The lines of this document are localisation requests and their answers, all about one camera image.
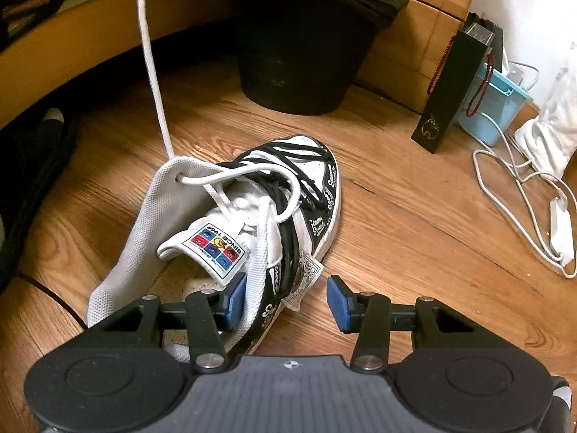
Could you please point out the black lined trash bin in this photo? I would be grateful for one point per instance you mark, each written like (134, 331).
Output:
(301, 56)

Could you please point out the white shoelace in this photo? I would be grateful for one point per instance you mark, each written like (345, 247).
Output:
(153, 63)

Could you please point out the white black laced sneaker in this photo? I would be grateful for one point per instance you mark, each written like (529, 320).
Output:
(271, 214)

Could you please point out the white power adapter with cable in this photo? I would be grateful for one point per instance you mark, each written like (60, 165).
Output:
(550, 202)

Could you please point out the black sock foot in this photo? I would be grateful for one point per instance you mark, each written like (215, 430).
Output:
(35, 149)

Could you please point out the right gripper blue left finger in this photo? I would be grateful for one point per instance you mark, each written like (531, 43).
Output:
(222, 309)

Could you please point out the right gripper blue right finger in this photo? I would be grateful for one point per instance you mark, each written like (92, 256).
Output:
(349, 309)

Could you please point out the black gift bag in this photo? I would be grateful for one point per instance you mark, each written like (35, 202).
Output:
(461, 79)

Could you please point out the light blue plastic bin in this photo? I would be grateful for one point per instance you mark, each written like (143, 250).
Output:
(500, 98)

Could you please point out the white plastic bag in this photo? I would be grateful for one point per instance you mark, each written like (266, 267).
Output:
(549, 139)

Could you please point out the wooden nightstand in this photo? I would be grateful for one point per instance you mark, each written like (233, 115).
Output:
(404, 57)

